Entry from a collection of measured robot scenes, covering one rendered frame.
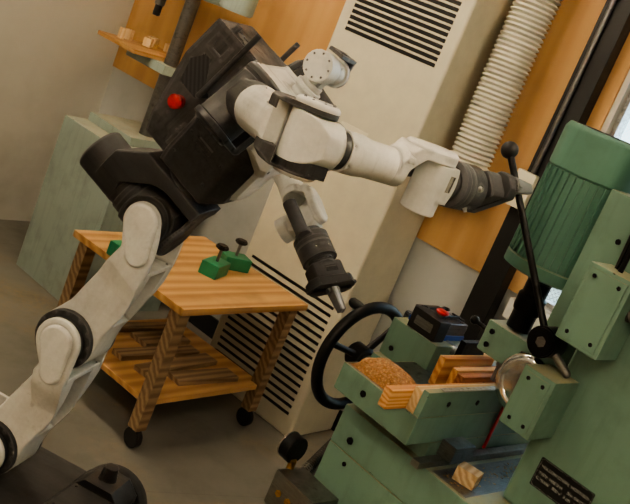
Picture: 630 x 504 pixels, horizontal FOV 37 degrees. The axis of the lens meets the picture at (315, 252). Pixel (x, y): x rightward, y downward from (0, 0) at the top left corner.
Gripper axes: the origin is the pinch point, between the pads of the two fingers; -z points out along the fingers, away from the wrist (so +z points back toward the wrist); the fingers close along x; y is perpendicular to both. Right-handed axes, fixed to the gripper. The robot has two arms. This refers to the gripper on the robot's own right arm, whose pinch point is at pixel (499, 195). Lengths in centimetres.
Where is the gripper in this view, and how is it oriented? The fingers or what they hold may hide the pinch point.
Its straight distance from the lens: 188.5
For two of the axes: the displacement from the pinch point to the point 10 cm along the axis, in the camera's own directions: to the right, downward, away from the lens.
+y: 1.3, 9.6, -2.3
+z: -6.8, -0.9, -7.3
